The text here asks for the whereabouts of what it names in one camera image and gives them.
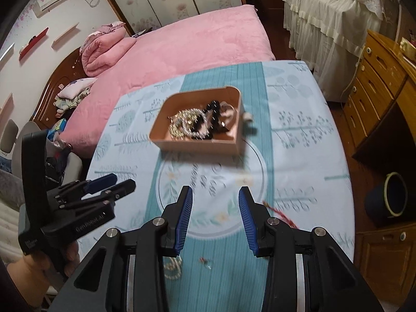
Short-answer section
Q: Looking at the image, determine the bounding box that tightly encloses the blue tree print tablecloth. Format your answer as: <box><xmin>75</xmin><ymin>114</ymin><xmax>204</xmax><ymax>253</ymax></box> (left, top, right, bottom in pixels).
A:
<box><xmin>78</xmin><ymin>60</ymin><xmax>356</xmax><ymax>312</ymax></box>

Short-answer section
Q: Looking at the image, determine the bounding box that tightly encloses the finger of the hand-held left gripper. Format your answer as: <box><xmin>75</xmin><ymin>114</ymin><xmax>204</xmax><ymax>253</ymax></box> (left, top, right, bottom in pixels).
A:
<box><xmin>58</xmin><ymin>173</ymin><xmax>118</xmax><ymax>197</ymax></box>
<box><xmin>58</xmin><ymin>179</ymin><xmax>136</xmax><ymax>210</ymax></box>

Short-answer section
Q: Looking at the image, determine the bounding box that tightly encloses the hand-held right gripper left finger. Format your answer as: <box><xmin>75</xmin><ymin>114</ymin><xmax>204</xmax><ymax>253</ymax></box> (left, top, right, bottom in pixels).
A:
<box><xmin>55</xmin><ymin>185</ymin><xmax>194</xmax><ymax>312</ymax></box>

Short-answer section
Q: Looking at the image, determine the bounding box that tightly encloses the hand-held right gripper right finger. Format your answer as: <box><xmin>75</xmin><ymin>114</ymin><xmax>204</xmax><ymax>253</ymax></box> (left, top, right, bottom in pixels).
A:
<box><xmin>238</xmin><ymin>187</ymin><xmax>384</xmax><ymax>312</ymax></box>

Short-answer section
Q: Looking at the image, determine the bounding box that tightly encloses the floral pillow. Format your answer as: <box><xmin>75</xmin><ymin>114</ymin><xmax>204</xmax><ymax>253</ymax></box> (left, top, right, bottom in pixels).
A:
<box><xmin>57</xmin><ymin>77</ymin><xmax>98</xmax><ymax>100</ymax></box>

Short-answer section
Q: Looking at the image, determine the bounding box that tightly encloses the pink jewelry box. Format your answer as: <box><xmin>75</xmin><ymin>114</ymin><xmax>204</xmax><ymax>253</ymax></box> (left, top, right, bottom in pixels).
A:
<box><xmin>149</xmin><ymin>85</ymin><xmax>245</xmax><ymax>154</ymax></box>

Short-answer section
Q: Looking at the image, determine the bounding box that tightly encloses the wooden desk with drawers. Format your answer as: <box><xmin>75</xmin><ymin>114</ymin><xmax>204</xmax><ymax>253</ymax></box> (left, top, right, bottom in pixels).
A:
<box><xmin>343</xmin><ymin>29</ymin><xmax>416</xmax><ymax>300</ymax></box>

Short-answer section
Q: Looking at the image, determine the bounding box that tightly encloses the cream cup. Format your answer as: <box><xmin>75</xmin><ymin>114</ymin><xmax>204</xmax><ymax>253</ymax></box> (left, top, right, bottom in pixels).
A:
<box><xmin>400</xmin><ymin>37</ymin><xmax>416</xmax><ymax>60</ymax></box>

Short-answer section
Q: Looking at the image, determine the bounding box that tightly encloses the pile of clothes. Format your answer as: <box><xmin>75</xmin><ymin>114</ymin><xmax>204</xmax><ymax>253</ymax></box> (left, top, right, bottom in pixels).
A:
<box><xmin>54</xmin><ymin>88</ymin><xmax>92</xmax><ymax>118</ymax></box>

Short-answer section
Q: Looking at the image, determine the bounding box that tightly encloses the person's left hand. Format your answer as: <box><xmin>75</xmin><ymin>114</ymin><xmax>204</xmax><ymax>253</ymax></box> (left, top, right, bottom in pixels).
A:
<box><xmin>6</xmin><ymin>242</ymin><xmax>80</xmax><ymax>291</ymax></box>

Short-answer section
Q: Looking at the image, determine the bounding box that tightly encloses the red wall shelf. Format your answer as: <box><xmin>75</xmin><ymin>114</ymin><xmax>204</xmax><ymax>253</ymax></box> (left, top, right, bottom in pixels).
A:
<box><xmin>19</xmin><ymin>28</ymin><xmax>49</xmax><ymax>62</ymax></box>

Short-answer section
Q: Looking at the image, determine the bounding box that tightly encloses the blue packet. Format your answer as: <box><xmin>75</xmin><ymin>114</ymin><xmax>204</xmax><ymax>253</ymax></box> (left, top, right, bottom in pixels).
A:
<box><xmin>48</xmin><ymin>119</ymin><xmax>68</xmax><ymax>139</ymax></box>

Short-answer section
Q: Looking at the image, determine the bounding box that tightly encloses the red string bracelet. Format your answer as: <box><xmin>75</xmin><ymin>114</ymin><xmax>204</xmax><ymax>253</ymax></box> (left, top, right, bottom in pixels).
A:
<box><xmin>262</xmin><ymin>201</ymin><xmax>301</xmax><ymax>231</ymax></box>

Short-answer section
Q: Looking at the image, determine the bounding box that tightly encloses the black bin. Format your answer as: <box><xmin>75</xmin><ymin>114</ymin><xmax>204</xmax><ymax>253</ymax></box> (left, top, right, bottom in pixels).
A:
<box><xmin>245</xmin><ymin>0</ymin><xmax>264</xmax><ymax>14</ymax></box>

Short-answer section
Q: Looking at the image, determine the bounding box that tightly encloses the gold leaf pearl necklace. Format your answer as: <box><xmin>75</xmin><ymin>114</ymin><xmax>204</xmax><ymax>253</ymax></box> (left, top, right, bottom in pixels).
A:
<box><xmin>167</xmin><ymin>109</ymin><xmax>196</xmax><ymax>139</ymax></box>

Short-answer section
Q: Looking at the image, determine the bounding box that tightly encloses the wooden wall shelf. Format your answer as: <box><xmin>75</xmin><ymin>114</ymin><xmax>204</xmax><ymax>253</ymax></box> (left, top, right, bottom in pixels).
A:
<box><xmin>52</xmin><ymin>22</ymin><xmax>80</xmax><ymax>49</ymax></box>

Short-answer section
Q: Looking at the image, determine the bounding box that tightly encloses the pink bed blanket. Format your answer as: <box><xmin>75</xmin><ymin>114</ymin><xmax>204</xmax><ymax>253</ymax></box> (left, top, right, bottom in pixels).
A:
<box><xmin>60</xmin><ymin>5</ymin><xmax>277</xmax><ymax>155</ymax></box>

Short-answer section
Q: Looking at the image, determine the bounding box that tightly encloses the grey chair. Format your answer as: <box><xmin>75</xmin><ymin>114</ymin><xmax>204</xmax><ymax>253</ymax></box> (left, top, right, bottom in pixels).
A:
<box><xmin>0</xmin><ymin>119</ymin><xmax>82</xmax><ymax>209</ymax></box>

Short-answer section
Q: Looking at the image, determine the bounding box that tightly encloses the black bead bracelet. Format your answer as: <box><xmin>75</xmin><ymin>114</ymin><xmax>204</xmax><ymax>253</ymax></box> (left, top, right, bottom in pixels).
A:
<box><xmin>192</xmin><ymin>99</ymin><xmax>222</xmax><ymax>139</ymax></box>

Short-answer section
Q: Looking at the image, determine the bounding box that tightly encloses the cream lace covered furniture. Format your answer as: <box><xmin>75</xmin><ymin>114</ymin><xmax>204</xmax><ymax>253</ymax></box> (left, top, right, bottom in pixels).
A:
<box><xmin>281</xmin><ymin>0</ymin><xmax>404</xmax><ymax>103</ymax></box>

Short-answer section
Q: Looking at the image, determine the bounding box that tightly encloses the dark wooden headboard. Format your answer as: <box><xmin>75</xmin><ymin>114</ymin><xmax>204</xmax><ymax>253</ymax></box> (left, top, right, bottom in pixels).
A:
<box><xmin>29</xmin><ymin>47</ymin><xmax>88</xmax><ymax>127</ymax></box>

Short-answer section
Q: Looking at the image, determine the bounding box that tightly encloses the dark bucket with green rim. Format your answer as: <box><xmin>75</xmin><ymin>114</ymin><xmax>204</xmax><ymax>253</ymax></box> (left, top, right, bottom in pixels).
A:
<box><xmin>364</xmin><ymin>172</ymin><xmax>408</xmax><ymax>228</ymax></box>

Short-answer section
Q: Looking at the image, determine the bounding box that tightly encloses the white pearl necklace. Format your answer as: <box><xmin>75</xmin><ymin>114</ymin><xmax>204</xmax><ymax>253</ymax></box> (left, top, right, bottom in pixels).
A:
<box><xmin>180</xmin><ymin>107</ymin><xmax>212</xmax><ymax>139</ymax></box>

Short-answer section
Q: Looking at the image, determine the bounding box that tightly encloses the folded pink quilt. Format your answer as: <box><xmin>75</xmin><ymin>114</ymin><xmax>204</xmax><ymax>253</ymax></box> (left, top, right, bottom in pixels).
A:
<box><xmin>80</xmin><ymin>22</ymin><xmax>137</xmax><ymax>77</ymax></box>

